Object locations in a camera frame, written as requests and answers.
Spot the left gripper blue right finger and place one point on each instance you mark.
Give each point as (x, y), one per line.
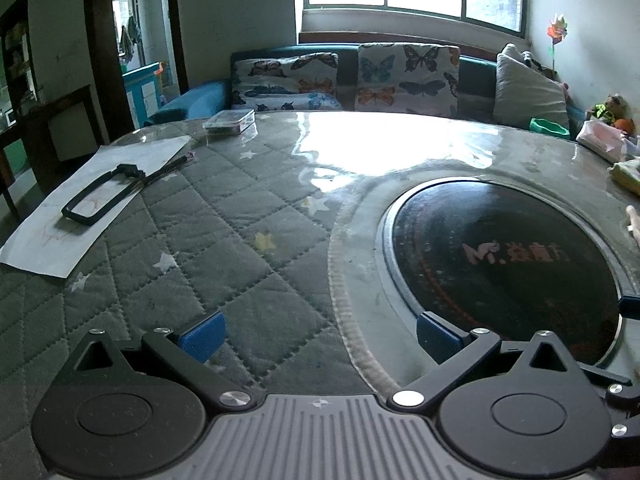
(458, 355)

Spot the pink white bag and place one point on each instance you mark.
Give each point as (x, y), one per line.
(604, 140)

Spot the blue cabinet in doorway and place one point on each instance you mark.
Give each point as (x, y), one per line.
(143, 92)

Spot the right butterfly print cushion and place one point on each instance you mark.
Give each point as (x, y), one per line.
(405, 77)

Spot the dark wooden cabinet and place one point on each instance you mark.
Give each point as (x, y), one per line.
(33, 112)

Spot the green plastic bowl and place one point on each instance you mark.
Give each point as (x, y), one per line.
(549, 128)

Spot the grey plain pillow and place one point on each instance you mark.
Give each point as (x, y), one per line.
(524, 93)

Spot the colourful pinwheel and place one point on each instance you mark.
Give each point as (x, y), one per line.
(557, 32)

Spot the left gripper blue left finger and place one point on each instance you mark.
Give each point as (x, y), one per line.
(180, 354)

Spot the clear plastic box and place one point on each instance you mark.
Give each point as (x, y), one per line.
(230, 121)

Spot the teddy bear toy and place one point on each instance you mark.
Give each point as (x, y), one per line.
(613, 112)

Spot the white paper sheet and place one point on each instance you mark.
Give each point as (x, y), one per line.
(55, 237)

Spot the black round glass hotplate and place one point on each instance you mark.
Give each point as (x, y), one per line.
(483, 254)

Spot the butterfly print cushion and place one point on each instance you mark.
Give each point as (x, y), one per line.
(405, 77)
(302, 82)

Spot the left butterfly print cushion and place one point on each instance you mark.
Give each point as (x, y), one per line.
(302, 82)

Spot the grey quilted star table cover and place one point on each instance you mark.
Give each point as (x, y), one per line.
(278, 229)

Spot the yellow-green patterned garment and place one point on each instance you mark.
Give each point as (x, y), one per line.
(627, 174)

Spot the blue sofa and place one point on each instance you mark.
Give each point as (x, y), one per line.
(476, 86)

